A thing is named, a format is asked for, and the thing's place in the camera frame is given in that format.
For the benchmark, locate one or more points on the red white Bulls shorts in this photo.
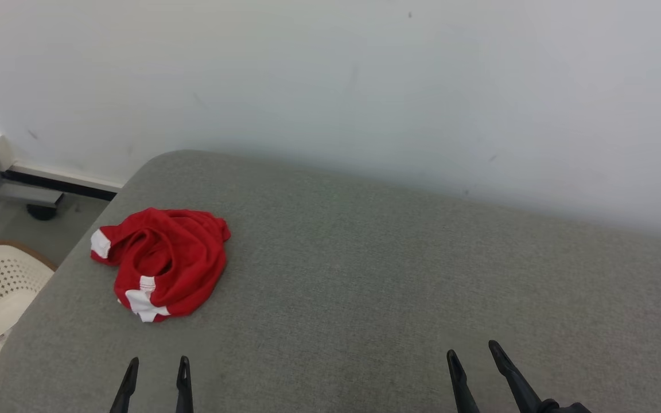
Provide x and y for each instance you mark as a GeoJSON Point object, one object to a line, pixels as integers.
{"type": "Point", "coordinates": [181, 258]}

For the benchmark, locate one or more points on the black white baseboard strip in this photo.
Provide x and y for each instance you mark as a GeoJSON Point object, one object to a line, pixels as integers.
{"type": "Point", "coordinates": [61, 183]}

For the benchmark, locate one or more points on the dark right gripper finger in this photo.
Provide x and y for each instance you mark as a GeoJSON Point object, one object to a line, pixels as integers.
{"type": "Point", "coordinates": [463, 393]}
{"type": "Point", "coordinates": [517, 384]}

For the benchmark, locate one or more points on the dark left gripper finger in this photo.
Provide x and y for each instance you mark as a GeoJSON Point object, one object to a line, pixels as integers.
{"type": "Point", "coordinates": [184, 390]}
{"type": "Point", "coordinates": [127, 390]}

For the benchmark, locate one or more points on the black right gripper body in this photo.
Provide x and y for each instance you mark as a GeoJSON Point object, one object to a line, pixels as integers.
{"type": "Point", "coordinates": [563, 408]}

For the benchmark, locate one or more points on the black round frame foot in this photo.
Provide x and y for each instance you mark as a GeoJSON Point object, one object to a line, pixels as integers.
{"type": "Point", "coordinates": [42, 212]}

